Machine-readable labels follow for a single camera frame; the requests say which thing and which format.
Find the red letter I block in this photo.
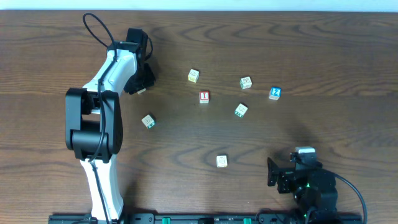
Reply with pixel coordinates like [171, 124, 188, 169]
[199, 91, 210, 104]

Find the red letter A block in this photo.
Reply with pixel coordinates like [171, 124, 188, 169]
[137, 88, 146, 94]

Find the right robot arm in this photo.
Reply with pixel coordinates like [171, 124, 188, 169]
[267, 153, 342, 224]

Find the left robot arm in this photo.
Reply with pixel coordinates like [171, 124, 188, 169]
[65, 40, 155, 223]

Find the green block left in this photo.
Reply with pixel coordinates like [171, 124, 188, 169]
[141, 114, 155, 129]

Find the yellow-edged wooden block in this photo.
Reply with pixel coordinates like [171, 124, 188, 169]
[187, 69, 200, 83]

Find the plain wooden block front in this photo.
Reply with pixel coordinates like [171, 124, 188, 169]
[216, 155, 228, 168]

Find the green block centre right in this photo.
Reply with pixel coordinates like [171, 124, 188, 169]
[234, 103, 248, 118]

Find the blue number 2 block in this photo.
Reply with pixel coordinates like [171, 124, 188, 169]
[269, 87, 282, 100]

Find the green picture block upper right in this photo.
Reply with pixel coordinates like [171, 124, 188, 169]
[239, 77, 252, 90]

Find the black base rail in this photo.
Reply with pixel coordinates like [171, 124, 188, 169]
[48, 213, 363, 224]

